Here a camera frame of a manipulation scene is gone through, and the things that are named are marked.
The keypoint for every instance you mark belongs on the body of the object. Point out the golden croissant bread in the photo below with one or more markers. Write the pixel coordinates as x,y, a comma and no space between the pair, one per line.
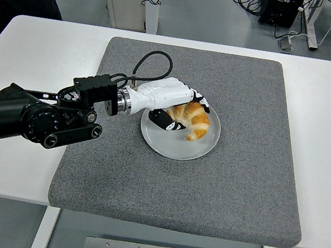
199,123

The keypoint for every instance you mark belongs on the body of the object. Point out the white furniture post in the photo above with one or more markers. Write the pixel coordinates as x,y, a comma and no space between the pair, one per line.
152,16

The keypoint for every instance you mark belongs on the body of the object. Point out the round grey plate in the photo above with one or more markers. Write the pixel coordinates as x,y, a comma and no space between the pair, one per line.
177,147

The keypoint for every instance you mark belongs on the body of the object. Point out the white desk leg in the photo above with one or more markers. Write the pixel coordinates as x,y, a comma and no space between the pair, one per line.
312,33

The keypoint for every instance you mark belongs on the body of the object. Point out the black computer case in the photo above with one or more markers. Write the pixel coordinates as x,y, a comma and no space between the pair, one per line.
279,8

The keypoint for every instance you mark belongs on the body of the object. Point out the grey fabric mat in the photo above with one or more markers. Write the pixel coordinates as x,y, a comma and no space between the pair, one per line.
174,191

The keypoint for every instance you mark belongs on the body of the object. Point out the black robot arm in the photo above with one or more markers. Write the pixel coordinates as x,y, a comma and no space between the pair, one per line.
14,114

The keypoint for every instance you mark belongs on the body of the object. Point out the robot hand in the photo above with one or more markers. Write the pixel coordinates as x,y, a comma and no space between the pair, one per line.
163,94

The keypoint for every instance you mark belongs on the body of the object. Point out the clear plastic holder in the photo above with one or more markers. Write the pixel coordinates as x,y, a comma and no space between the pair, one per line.
286,44

